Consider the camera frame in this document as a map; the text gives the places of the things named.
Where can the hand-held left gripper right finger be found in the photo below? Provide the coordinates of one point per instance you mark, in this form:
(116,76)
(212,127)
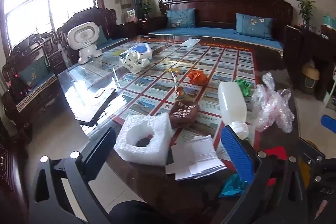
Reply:
(237,154)

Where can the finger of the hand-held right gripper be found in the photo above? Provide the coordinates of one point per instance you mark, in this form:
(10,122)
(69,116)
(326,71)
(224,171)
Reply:
(311,149)
(329,123)

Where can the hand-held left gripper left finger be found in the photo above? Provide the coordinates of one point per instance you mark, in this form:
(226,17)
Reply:
(100,153)

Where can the teal paper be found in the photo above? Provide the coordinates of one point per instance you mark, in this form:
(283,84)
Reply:
(231,187)

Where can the white plastic bottle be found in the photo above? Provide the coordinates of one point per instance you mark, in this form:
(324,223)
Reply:
(231,101)

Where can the clear plastic bag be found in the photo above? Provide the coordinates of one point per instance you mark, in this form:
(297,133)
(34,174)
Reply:
(270,106)

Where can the white foam block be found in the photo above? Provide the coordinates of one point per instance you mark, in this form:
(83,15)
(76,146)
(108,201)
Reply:
(163,145)

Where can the red paper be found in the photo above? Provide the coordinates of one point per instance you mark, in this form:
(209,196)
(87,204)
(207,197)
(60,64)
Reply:
(275,151)

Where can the black flat board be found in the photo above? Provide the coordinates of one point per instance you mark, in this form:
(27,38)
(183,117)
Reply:
(97,106)

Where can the green basket with cream lid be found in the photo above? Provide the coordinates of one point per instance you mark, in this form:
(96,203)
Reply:
(309,77)

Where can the brown printed cloth pouch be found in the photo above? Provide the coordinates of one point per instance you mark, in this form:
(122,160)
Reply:
(183,114)

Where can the crumpled green paper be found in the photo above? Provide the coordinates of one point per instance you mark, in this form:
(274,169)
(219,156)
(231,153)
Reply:
(244,86)

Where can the person's leg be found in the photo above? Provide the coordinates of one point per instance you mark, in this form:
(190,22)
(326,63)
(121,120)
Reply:
(136,213)

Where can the wooden coffee table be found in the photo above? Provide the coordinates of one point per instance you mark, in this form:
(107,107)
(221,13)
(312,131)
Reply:
(273,61)

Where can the dark wooden side table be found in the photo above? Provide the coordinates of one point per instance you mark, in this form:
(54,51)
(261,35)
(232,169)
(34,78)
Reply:
(296,45)

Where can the crumpled orange paper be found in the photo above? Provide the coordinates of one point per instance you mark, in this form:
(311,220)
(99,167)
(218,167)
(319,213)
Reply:
(197,77)

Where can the twisted foil wrapper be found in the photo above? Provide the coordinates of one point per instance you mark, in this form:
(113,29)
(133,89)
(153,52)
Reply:
(175,81)

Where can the printed table mat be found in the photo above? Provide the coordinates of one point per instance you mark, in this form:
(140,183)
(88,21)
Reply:
(210,61)

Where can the white plastic bag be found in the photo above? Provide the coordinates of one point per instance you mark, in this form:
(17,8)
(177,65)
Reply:
(134,61)

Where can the teal box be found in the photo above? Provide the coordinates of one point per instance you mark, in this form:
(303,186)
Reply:
(329,20)

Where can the green embroidered cushion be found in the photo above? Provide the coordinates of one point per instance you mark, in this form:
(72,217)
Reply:
(101,36)
(32,73)

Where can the bamboo plant in vase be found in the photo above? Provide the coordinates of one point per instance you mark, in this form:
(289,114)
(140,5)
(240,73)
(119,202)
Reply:
(304,8)

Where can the carved wooden armchair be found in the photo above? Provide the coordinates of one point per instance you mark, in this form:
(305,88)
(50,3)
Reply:
(47,48)
(84,15)

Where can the white robot toy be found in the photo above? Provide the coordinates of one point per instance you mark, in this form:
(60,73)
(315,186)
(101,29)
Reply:
(84,35)

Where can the white flat packet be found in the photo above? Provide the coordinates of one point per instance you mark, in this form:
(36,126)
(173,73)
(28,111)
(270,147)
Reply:
(191,42)

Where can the blue embroidered cushion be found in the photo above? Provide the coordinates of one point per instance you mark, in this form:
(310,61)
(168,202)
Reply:
(253,26)
(181,18)

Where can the blue sofa seat pad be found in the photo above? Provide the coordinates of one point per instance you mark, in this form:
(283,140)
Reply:
(204,32)

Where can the small wooden side table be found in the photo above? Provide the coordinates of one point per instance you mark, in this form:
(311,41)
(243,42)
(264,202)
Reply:
(152,26)

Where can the small picture card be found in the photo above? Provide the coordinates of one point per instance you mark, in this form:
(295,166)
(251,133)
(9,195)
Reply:
(131,15)

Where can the carved wooden sofa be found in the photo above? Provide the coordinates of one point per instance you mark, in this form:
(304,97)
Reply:
(220,3)

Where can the green potted plant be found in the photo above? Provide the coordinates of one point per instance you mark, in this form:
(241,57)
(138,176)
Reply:
(145,7)

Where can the black tower speaker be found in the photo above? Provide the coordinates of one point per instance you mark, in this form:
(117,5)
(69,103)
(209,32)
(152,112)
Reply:
(136,1)

